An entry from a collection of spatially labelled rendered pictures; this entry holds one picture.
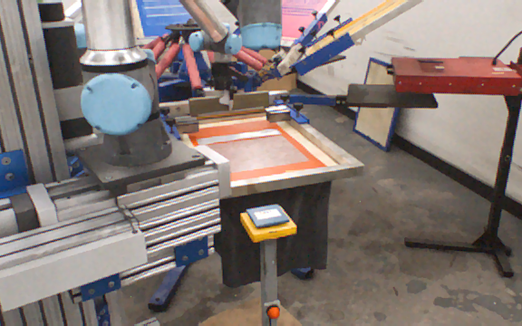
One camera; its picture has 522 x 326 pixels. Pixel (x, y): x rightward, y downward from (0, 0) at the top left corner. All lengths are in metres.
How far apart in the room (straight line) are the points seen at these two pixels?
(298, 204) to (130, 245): 0.91
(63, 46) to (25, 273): 0.54
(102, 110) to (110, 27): 0.14
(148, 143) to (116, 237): 0.21
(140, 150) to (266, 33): 0.36
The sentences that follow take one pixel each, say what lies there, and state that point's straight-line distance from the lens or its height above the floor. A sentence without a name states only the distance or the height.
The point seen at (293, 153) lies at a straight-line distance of 1.86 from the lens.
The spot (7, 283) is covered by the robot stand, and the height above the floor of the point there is 1.15.
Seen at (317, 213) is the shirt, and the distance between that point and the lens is 1.81.
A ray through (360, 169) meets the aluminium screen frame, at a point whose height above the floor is 0.97.
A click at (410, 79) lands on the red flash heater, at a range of 2.52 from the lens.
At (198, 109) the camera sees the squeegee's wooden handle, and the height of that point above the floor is 1.06.
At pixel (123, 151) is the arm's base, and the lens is 1.05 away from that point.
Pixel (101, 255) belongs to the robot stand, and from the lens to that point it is 0.96.
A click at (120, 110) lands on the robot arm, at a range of 0.87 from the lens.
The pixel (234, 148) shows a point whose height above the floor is 0.95.
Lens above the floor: 1.65
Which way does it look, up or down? 23 degrees down
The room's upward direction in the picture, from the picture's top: 2 degrees counter-clockwise
